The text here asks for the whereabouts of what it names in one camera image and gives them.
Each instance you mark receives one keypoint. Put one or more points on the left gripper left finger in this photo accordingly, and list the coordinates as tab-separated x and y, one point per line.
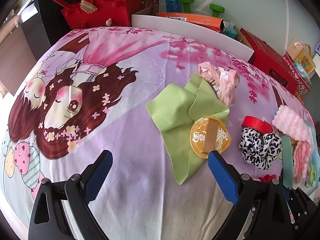
48	219

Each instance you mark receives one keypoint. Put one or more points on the green microfiber cloth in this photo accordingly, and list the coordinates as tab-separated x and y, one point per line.
174	111

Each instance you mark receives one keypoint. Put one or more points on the teal toy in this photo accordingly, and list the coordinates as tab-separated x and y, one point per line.
230	32

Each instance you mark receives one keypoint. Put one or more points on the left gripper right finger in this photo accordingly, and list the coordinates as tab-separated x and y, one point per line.
266	201

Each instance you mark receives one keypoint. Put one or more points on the cartoon printed bed sheet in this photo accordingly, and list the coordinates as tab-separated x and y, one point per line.
88	93

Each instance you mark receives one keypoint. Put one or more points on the red white patterned box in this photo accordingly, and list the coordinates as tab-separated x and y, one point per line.
302	87

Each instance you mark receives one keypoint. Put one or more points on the blue face mask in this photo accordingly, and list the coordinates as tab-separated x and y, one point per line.
316	161

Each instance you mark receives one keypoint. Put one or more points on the blue water bottle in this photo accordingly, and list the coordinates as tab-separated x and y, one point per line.
172	5

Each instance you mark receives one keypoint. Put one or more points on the leopard print scrunchie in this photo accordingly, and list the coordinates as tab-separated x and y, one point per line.
259	149

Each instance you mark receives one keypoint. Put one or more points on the red felt handbag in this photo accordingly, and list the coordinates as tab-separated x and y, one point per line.
85	14

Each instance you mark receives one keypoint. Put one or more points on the purple baby wipes pack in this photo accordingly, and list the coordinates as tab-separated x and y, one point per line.
310	175

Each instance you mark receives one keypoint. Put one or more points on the green dumbbell left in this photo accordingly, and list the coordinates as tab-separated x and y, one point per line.
186	5

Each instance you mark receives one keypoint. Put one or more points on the red flower hair clip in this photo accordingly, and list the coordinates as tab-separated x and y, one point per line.
267	178

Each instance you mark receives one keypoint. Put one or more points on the white storage box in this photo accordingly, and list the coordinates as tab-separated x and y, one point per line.
195	32

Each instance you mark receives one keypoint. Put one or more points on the large red gift box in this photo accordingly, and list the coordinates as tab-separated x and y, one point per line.
266	59

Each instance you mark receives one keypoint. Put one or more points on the yellow gift carry box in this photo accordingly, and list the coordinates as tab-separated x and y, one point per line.
301	52

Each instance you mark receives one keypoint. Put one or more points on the green dumbbell right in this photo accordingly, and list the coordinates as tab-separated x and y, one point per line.
216	10

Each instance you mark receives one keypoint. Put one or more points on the pink white fluffy towel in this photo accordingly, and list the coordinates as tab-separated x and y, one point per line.
291	124

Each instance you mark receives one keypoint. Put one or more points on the red tape roll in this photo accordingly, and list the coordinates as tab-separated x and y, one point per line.
257	124

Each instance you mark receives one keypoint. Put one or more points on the black cabinet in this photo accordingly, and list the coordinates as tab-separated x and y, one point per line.
43	25

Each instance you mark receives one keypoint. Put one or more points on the teal white shallow box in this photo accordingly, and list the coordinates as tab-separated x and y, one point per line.
289	146

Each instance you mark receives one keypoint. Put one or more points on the green dumbbell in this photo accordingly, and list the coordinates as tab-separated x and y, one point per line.
216	10
186	5

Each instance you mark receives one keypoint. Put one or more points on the orange cardboard box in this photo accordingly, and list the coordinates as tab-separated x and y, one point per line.
209	22

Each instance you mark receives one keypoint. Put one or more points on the pink lace scrunchie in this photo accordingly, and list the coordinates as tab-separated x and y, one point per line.
223	82

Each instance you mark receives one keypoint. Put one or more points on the blue wipes packet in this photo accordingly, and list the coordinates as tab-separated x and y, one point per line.
302	72

